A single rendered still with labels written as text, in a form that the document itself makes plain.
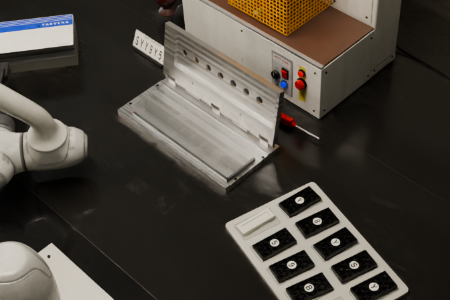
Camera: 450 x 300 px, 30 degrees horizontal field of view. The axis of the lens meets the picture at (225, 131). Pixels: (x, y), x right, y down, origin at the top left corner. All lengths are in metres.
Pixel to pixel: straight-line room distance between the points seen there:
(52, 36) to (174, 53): 0.41
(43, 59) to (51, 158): 0.52
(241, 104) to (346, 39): 0.34
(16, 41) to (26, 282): 1.02
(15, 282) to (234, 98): 0.85
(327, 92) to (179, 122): 0.42
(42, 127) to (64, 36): 0.53
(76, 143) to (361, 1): 0.87
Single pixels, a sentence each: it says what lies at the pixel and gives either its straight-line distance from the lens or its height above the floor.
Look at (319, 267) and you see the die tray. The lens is 2.04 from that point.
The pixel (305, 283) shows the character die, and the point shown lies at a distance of 2.00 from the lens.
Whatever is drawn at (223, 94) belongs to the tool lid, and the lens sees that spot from 2.33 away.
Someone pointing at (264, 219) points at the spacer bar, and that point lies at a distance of 2.12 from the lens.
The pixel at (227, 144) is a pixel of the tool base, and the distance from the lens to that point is 2.29.
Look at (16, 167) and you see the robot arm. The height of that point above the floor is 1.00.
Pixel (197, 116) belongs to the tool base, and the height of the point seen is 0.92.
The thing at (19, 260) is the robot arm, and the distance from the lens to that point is 1.80.
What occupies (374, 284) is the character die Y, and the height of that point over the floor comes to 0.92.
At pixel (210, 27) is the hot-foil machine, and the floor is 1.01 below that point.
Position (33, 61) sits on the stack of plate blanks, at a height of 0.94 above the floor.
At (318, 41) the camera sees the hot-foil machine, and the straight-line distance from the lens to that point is 2.34.
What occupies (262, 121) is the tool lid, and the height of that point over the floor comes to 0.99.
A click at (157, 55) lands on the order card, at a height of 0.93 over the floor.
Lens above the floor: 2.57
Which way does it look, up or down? 45 degrees down
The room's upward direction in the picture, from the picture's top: 4 degrees counter-clockwise
